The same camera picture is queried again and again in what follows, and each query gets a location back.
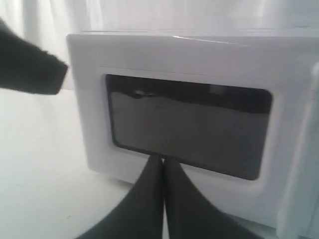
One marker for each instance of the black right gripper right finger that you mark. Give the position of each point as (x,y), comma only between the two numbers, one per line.
(190,215)

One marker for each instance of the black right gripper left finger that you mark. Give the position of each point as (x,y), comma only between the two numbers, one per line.
(140,213)

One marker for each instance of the white microwave door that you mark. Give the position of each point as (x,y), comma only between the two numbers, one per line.
(241,114)

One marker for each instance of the black left gripper tip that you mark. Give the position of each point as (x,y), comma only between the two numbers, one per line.
(24,67)

